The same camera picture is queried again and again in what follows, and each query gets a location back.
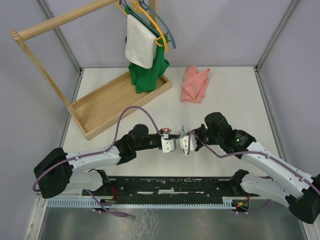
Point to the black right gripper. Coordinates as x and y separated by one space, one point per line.
196 131

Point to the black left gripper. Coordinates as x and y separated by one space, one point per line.
171 136

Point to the key with red tag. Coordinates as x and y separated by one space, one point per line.
165 131

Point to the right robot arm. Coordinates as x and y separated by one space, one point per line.
287 185

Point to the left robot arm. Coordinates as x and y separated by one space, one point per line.
62 171

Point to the pink cloth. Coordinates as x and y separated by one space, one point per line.
195 84

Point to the green shirt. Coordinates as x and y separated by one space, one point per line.
145 80

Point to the wooden clothes rack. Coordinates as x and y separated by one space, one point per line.
99 105

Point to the white towel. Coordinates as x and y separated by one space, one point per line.
140 43

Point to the grey-blue hanger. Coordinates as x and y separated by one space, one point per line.
125 8

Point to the yellow hanger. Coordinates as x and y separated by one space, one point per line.
156 24

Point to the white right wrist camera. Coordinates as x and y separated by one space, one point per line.
187 144

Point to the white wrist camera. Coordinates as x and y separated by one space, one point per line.
187 144
168 145

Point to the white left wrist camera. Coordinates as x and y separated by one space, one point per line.
168 145

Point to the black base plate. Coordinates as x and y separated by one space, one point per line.
124 186

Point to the white cable duct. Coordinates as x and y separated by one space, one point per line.
149 201

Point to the aluminium frame rail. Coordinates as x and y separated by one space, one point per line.
44 6

